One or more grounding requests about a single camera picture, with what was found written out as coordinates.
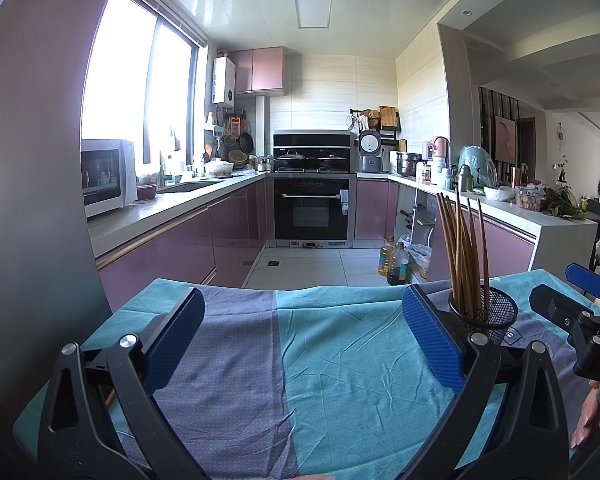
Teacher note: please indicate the pink electric kettle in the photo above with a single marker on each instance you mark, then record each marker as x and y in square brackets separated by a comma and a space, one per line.
[441, 149]

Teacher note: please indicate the woven basket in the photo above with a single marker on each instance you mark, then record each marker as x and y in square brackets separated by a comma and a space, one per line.
[237, 158]

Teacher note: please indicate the steel thermos bottle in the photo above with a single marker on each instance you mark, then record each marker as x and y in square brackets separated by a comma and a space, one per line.
[463, 179]

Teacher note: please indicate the white wall water heater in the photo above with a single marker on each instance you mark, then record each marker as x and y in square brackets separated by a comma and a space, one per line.
[224, 81]

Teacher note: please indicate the person's right hand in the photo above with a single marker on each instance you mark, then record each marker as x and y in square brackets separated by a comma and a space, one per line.
[587, 415]

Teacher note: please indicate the hanging black frying pan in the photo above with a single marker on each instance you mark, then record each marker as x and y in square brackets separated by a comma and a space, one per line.
[246, 143]

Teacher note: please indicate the pink base cabinets with shelf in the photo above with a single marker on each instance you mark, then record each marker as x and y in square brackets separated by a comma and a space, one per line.
[510, 255]

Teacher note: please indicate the white kitchen countertop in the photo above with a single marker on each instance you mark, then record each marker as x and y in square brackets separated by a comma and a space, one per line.
[165, 206]

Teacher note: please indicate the dark red bowl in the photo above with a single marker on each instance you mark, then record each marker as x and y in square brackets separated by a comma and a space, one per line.
[146, 193]

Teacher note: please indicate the grey tall panel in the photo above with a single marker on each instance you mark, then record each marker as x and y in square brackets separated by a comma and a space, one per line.
[30, 185]

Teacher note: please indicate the clear food container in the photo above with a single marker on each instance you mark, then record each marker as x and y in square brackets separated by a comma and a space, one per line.
[530, 198]

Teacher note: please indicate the wooden cutting board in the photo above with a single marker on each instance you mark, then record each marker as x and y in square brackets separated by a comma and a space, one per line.
[387, 116]

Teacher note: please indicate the steel stock pot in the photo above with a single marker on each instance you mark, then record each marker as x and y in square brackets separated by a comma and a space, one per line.
[409, 164]

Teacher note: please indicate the ceiling light panel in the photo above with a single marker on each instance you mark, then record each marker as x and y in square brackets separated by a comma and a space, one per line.
[312, 11]

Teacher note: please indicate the black mesh utensil holder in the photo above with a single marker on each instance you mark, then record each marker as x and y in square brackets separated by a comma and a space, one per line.
[502, 317]

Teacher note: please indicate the round wall clock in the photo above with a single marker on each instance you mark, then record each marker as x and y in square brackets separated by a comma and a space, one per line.
[561, 133]

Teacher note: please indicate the white casserole pot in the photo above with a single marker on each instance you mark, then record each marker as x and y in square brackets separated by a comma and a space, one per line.
[219, 168]

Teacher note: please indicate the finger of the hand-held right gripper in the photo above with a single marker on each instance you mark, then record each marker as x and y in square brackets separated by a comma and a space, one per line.
[555, 302]
[587, 280]

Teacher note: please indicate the grey rice cooker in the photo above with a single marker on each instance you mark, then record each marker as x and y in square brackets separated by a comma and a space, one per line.
[370, 152]

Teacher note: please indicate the small steel kettle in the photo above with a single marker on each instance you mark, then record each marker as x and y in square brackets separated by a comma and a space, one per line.
[266, 165]

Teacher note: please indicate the bunch of bamboo chopsticks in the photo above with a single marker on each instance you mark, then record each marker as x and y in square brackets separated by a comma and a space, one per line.
[462, 260]

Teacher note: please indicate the clear plastic bag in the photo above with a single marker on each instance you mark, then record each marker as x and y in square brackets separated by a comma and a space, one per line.
[421, 260]

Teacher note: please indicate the teal and purple tablecloth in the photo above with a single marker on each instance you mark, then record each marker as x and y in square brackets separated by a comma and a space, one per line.
[340, 360]

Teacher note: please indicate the kitchen window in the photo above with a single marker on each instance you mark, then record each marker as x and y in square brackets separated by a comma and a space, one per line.
[120, 85]

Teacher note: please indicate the black lidded wok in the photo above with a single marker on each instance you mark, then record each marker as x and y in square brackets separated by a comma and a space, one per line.
[333, 161]
[293, 160]

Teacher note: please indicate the green potted plant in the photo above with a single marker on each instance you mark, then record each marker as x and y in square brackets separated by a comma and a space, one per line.
[561, 204]

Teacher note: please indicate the black integrated stove oven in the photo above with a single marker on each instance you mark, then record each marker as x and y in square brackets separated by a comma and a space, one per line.
[314, 210]

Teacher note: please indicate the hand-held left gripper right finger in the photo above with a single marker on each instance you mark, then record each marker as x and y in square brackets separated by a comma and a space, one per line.
[432, 332]

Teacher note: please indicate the pink wall cabinet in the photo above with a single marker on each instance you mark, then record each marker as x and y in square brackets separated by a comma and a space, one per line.
[265, 71]

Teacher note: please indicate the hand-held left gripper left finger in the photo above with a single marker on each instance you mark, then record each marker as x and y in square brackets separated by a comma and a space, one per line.
[177, 330]

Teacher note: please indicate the teal countertop appliance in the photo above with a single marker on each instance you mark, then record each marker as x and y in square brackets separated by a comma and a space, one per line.
[476, 166]

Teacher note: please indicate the white microwave oven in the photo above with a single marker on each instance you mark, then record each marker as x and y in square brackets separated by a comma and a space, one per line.
[126, 175]

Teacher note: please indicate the pink base cabinets long run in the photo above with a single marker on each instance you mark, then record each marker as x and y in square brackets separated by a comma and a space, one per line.
[180, 255]

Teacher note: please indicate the framed wall picture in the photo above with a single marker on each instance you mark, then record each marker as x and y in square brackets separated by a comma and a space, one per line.
[506, 138]

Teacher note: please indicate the orange grater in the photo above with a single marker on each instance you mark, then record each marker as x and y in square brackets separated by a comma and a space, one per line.
[235, 126]

